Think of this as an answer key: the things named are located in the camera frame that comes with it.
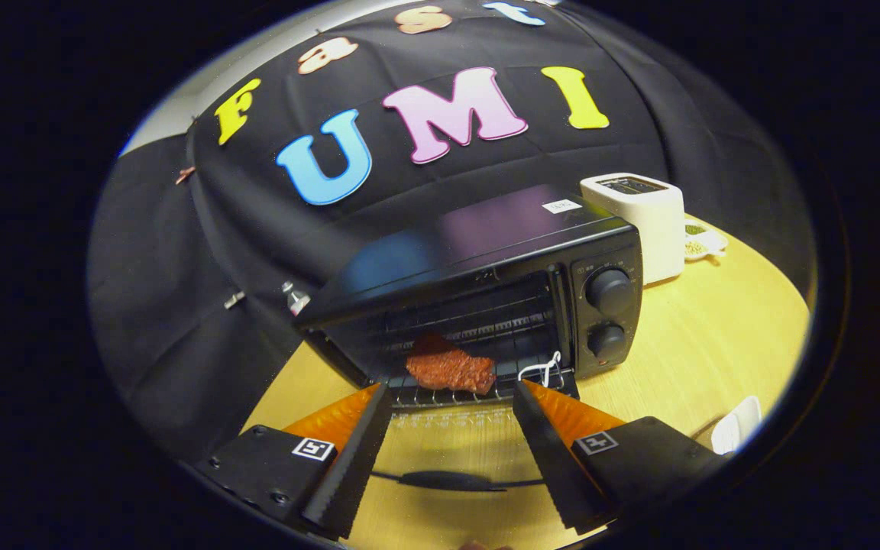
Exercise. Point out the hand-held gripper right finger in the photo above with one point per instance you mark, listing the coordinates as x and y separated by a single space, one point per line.
543 451

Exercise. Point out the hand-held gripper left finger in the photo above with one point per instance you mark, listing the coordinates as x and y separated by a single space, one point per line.
360 458

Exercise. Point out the brown meat steak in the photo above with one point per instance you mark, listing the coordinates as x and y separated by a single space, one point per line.
451 370

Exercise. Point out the black toaster oven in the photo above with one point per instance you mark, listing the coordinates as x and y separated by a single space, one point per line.
486 237

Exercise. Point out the white toaster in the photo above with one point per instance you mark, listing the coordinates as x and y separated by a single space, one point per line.
638 221

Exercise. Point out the clear bottle pink label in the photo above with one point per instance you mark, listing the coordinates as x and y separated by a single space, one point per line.
296 299

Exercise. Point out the white square plate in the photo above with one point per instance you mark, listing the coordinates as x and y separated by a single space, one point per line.
738 426

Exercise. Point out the black backdrop cloth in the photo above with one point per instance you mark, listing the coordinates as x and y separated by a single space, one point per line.
257 229

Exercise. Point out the small white dish green beans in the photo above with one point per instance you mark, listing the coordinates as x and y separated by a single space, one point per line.
703 241

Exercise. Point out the pink clothes peg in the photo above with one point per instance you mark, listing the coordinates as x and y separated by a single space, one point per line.
185 175

